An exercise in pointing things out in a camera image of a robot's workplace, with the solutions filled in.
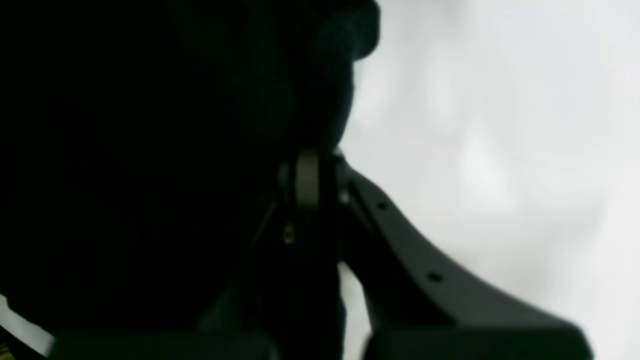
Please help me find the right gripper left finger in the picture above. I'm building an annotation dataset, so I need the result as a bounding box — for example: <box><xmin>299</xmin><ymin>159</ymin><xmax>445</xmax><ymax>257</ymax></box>
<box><xmin>199</xmin><ymin>148</ymin><xmax>346</xmax><ymax>360</ymax></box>

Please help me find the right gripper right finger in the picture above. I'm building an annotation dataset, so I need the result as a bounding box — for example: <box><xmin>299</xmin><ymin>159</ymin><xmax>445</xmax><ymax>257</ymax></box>
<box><xmin>334</xmin><ymin>150</ymin><xmax>594</xmax><ymax>360</ymax></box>

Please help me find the black graphic t-shirt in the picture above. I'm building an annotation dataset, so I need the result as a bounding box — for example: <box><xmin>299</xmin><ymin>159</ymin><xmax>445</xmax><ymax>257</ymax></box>
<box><xmin>1</xmin><ymin>0</ymin><xmax>381</xmax><ymax>360</ymax></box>

